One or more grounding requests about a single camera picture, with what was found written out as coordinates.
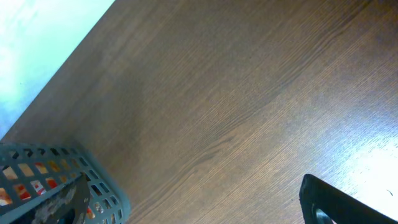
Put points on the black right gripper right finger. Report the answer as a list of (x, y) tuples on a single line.
[(322, 203)]

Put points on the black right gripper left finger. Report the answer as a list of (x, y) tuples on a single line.
[(66, 203)]

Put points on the grey plastic laundry basket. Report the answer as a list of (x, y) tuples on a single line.
[(108, 203)]

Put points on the orange brown snack bag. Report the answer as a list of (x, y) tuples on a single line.
[(24, 181)]

